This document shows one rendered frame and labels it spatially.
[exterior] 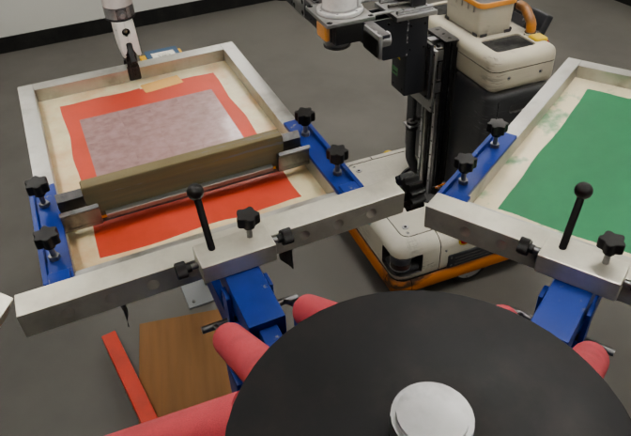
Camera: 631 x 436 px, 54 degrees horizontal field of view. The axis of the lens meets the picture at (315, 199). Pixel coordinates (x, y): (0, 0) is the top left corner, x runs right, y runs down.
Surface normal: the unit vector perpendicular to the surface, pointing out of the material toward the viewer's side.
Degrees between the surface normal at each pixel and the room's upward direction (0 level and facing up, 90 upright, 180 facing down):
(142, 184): 93
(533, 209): 0
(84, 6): 90
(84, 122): 3
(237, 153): 93
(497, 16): 92
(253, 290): 3
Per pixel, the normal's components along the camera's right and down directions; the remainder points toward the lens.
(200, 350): -0.04, -0.80
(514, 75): 0.37, 0.55
